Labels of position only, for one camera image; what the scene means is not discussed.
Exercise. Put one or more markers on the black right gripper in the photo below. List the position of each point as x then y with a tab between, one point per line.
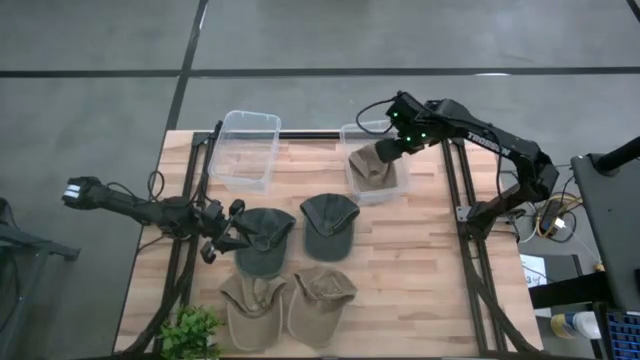
415	125

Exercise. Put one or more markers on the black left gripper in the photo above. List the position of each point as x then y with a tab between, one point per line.
222	231

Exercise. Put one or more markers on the tan cap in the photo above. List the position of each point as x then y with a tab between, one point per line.
315	310
370	175
252	315

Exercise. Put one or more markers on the dark green cap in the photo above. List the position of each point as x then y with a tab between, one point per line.
270	250
327	230

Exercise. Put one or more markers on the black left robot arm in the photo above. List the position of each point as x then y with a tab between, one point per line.
130	205

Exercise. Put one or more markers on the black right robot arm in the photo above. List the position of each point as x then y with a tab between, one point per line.
500	147

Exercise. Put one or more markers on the clear plastic bin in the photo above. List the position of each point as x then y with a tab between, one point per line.
245	150
402	185

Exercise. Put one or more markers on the green artificial plant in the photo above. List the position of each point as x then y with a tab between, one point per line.
190	332

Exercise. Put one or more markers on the black power strip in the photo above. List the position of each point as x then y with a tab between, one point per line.
551	215

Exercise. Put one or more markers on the white paper sheet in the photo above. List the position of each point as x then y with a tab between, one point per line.
531	270

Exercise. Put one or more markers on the black bar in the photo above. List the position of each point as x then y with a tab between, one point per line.
570	290

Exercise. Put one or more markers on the black pole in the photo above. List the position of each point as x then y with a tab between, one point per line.
620	155

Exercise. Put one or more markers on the grey metal stand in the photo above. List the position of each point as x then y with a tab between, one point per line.
610	225

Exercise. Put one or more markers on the white and yellow bottle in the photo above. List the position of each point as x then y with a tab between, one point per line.
575	325

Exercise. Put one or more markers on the backlit keyboard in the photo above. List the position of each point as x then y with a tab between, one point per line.
625	337

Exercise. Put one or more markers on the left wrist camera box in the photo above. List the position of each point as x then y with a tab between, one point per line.
213	210

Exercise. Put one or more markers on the black aluminium table frame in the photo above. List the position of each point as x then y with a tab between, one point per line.
310	135

